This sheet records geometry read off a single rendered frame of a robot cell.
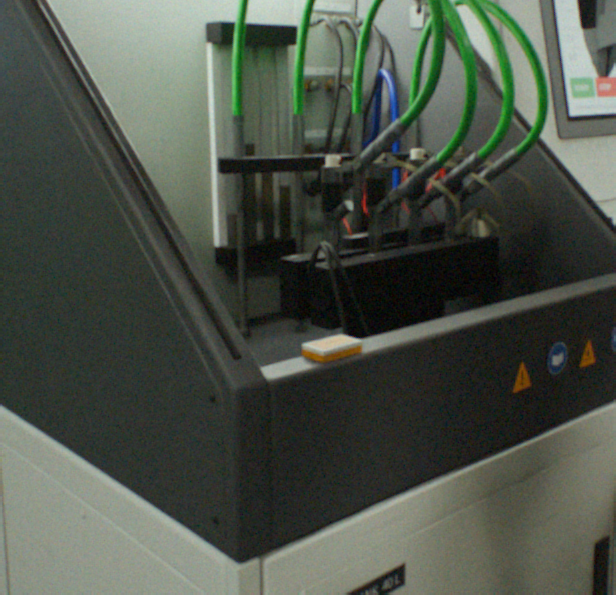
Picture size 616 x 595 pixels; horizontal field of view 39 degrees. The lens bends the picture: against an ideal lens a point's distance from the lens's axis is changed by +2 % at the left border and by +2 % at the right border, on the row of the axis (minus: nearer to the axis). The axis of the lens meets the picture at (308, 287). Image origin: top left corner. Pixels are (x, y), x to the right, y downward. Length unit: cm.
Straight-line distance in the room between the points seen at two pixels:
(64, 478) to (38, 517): 12
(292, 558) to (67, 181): 44
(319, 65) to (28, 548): 85
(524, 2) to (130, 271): 86
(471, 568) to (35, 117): 69
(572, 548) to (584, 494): 7
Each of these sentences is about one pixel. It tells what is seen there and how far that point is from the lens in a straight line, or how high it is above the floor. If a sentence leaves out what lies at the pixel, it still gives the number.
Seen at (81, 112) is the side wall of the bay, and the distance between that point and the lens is 88.
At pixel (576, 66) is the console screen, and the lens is 154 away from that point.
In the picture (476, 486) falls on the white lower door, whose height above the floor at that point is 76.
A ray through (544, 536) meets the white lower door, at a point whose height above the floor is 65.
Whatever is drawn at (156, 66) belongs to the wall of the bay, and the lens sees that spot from 127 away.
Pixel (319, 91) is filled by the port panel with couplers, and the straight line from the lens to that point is 145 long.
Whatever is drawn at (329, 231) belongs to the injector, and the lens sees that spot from 110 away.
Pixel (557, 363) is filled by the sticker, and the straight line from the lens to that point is 107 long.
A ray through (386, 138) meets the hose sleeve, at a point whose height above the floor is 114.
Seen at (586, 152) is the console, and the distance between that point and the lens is 153.
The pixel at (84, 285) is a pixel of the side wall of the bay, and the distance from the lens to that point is 92.
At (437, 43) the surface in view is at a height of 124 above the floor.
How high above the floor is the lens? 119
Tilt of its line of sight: 13 degrees down
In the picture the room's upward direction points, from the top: 1 degrees counter-clockwise
